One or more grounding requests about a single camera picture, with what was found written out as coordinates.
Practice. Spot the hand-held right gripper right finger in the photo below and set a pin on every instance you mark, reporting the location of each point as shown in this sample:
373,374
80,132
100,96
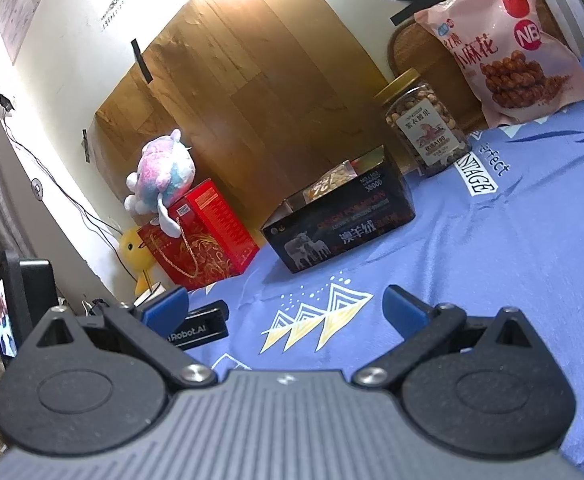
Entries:
404,312

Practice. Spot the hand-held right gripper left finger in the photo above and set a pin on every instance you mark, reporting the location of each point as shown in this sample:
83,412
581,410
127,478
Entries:
167,305

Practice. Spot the black printed box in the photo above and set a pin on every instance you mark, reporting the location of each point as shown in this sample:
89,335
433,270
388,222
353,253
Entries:
352,230

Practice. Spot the yellow snack packet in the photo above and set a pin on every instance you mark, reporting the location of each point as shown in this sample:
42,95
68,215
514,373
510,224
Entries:
332,182

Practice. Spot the yellow duck plush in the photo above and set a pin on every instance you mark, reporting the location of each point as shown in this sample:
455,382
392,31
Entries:
134,252

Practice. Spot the red gift box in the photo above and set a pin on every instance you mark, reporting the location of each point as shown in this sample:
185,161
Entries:
212,230

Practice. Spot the pastel plush toy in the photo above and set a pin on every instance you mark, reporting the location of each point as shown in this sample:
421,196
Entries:
159,170

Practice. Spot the blue printed cloth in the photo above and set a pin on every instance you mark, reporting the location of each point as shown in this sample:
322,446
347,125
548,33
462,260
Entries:
522,240

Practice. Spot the black display device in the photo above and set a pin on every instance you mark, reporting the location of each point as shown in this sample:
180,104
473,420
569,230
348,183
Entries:
27,285

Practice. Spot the clear nut jar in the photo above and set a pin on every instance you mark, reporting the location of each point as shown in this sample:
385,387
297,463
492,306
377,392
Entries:
427,125

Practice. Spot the wooden board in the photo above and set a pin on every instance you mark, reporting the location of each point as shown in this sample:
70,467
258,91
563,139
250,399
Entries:
252,85

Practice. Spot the black tape strip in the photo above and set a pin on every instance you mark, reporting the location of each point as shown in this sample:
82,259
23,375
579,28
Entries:
142,60

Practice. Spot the pink twisted snack bag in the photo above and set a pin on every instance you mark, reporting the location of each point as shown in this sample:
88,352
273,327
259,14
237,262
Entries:
472,50

